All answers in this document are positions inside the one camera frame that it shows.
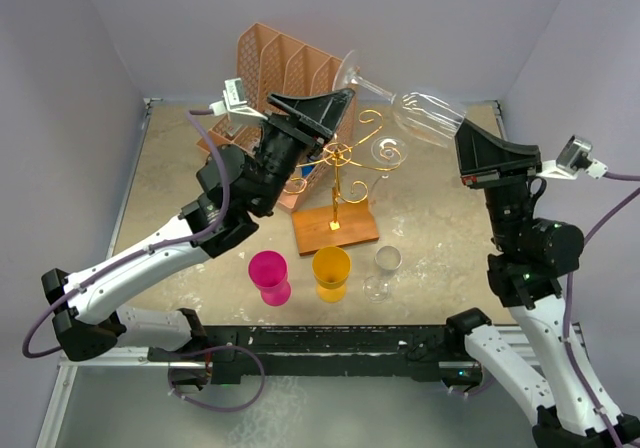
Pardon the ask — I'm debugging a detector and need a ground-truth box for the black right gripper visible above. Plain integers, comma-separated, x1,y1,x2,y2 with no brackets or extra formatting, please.
449,113,539,251

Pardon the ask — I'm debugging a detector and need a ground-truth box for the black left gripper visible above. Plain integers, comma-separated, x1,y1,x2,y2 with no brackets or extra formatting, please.
252,89,353,215

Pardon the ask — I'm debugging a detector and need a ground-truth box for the clear round wine glass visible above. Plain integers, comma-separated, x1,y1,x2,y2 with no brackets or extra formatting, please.
332,50,467,148

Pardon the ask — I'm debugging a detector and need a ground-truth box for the gold wire wine glass rack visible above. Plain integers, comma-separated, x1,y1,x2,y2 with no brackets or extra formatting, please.
291,109,387,257

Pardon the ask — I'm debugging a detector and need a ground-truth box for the clear flute wine glass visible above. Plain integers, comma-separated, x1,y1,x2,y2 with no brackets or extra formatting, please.
369,136,408,207

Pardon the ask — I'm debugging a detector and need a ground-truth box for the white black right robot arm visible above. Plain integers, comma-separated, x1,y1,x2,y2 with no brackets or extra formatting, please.
444,120,639,447

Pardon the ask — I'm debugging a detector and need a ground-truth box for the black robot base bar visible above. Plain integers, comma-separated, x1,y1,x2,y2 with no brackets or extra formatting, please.
148,325,483,386

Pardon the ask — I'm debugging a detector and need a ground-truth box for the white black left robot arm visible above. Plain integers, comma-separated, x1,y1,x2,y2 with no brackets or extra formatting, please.
42,78,355,362

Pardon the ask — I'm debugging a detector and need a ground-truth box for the clear lying wine glass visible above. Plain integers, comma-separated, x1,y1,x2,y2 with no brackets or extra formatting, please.
362,245,402,303

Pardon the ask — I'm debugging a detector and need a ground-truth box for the blue round lid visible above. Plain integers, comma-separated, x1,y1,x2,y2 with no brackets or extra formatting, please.
301,165,315,178

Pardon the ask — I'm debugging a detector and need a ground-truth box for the yellow plastic goblet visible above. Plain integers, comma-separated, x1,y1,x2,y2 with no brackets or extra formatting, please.
312,246,351,303

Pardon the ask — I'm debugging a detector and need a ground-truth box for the pink plastic goblet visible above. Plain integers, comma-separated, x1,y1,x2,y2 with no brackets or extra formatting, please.
248,251,291,307

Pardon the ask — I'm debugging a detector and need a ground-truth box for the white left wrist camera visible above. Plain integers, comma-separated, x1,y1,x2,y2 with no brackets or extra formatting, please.
209,78,267,126

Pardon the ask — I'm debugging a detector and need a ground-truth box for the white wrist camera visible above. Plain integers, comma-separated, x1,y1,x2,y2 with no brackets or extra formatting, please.
538,135,608,181
209,78,267,126

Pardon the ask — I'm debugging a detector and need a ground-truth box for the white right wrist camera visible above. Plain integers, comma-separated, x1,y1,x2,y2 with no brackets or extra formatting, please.
538,135,608,181

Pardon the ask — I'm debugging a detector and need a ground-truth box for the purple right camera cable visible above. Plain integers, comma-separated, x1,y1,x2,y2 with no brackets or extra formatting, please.
562,171,640,448

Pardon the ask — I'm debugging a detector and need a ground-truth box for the silver table frame rail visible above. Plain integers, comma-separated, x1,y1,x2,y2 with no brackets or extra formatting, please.
42,89,600,447

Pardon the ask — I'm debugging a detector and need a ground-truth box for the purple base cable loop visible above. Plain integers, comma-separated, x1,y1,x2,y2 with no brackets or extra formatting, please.
167,343,267,413

